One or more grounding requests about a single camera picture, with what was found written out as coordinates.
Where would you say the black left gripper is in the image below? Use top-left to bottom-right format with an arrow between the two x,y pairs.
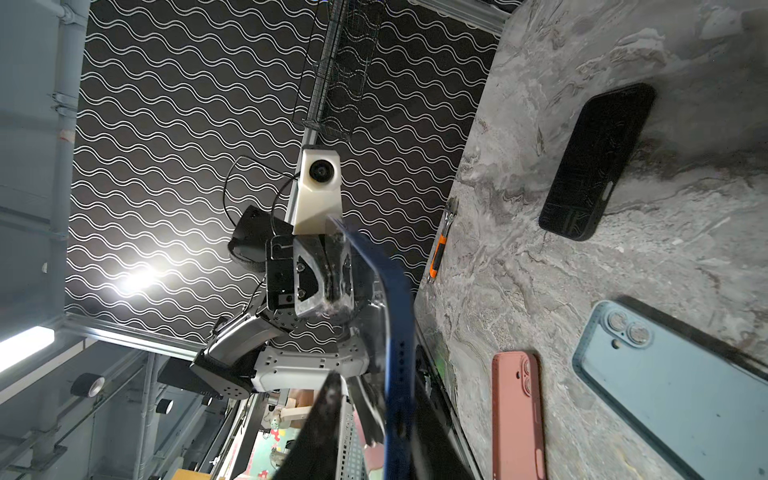
265,230 -> 360,318

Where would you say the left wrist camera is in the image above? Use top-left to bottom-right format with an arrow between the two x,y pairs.
293,148 -> 343,235

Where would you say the orange handled wrench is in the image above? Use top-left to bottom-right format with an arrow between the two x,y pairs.
427,197 -> 459,283

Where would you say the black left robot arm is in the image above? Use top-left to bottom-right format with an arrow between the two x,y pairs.
190,206 -> 370,400

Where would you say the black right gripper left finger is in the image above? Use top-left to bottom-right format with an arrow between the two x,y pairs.
273,372 -> 343,480

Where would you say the black smartphone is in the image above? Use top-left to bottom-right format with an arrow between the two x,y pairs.
326,217 -> 415,479

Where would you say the light blue phone case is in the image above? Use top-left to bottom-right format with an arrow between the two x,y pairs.
572,300 -> 767,479

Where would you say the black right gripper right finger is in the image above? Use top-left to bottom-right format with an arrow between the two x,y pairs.
413,347 -> 473,480

